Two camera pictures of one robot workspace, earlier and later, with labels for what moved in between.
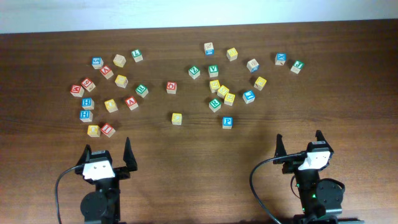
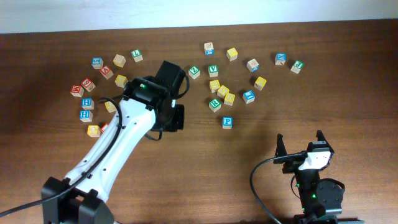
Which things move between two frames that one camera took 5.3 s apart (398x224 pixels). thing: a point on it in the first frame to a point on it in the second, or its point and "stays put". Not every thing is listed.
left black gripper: [121, 171] to [179, 117]
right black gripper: [289, 166] stays put
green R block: [214, 104] stays put
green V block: [213, 71] stays put
